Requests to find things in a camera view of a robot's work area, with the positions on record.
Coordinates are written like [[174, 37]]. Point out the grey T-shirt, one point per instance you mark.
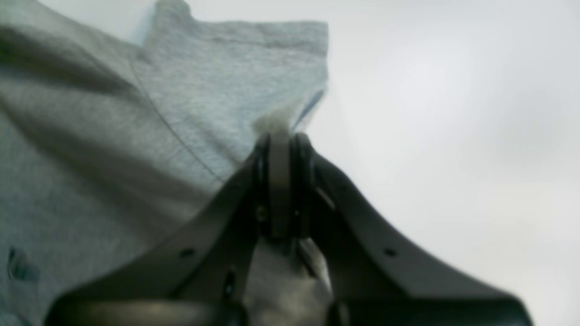
[[107, 146]]

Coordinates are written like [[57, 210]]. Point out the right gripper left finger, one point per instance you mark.
[[197, 276]]

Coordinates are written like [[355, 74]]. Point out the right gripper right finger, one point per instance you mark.
[[378, 276]]

